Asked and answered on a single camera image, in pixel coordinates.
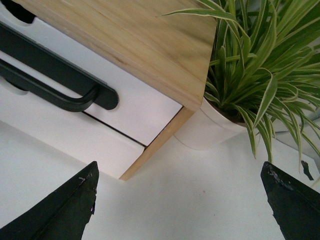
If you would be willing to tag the green spider plant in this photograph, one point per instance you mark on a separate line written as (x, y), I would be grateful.
(265, 66)

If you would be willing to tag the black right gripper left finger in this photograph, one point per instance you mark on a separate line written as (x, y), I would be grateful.
(63, 214)

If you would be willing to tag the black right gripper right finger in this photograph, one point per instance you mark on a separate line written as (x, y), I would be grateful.
(295, 206)

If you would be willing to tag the light wooden drawer cabinet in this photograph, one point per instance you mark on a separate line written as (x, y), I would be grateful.
(169, 52)

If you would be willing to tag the white drawer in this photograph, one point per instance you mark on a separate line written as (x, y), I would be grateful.
(73, 133)
(142, 112)

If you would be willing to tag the black drawer handle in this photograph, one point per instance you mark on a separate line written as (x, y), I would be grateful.
(25, 51)

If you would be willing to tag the white plant pot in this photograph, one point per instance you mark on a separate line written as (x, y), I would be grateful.
(206, 128)

